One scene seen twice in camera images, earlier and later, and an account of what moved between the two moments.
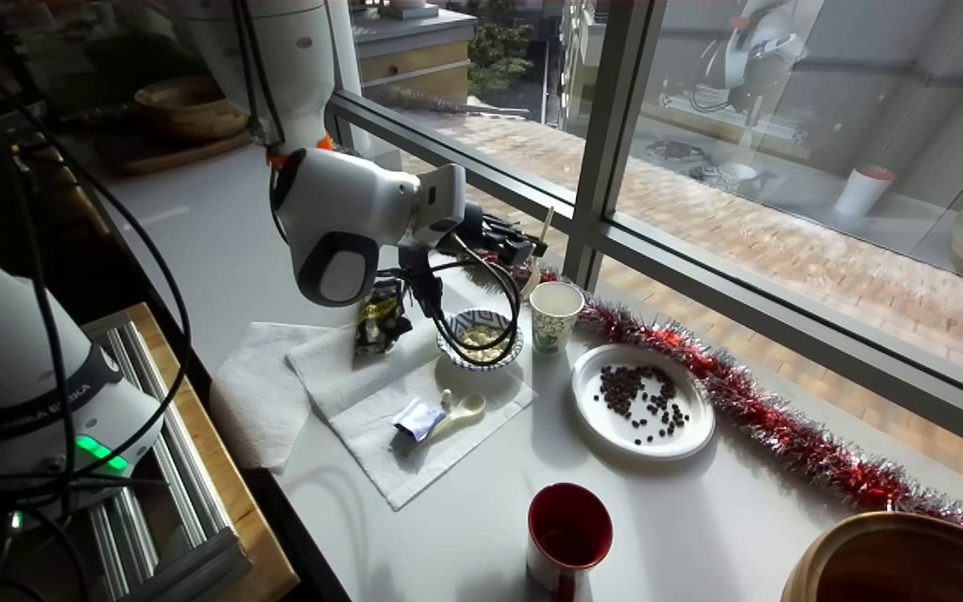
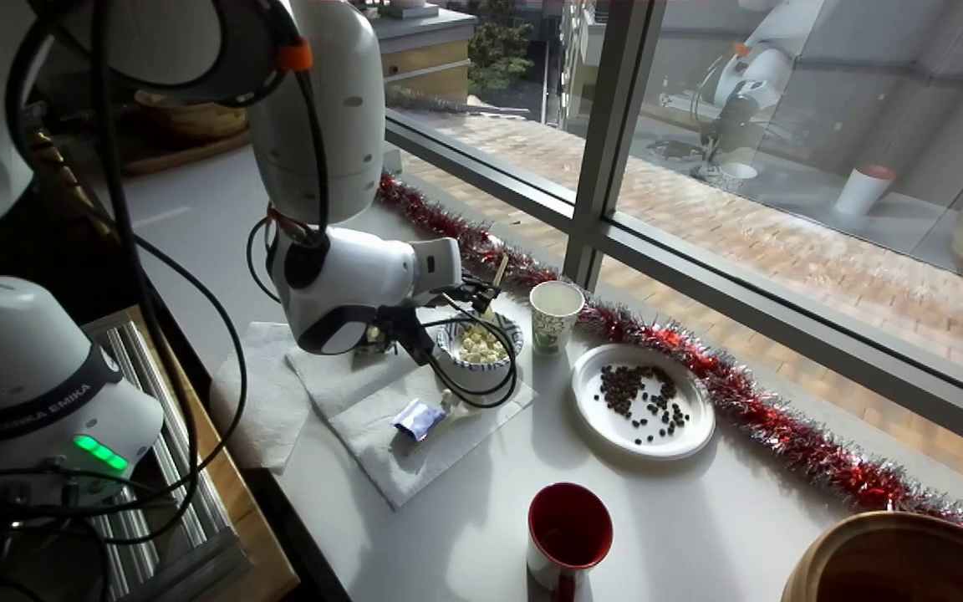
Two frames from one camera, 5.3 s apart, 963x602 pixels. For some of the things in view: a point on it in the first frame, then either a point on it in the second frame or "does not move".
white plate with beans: x=640 y=403 does not move
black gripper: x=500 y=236 to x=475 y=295
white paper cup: x=553 y=311 does not move
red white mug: x=571 y=533 does not move
